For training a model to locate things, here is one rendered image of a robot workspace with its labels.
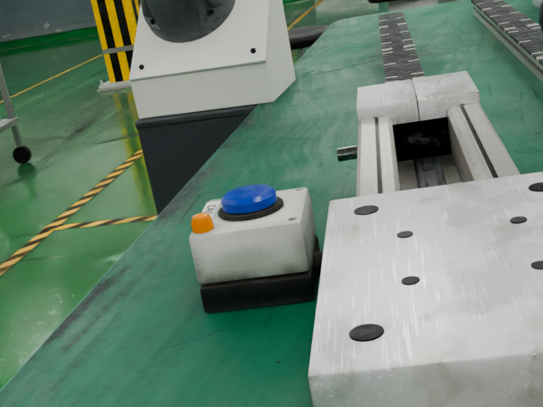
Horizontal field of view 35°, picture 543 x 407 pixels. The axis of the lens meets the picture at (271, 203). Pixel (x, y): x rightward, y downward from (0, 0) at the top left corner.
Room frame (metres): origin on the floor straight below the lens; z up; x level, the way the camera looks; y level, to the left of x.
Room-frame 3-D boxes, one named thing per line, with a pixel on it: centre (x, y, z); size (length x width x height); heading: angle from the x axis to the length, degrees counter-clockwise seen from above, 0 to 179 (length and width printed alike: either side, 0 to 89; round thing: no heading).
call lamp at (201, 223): (0.57, 0.05, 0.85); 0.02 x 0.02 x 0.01
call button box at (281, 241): (0.59, 0.01, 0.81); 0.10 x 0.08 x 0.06; 81
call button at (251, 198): (0.59, 0.02, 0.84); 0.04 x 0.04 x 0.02
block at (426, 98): (0.73, -0.13, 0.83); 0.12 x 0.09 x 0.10; 81
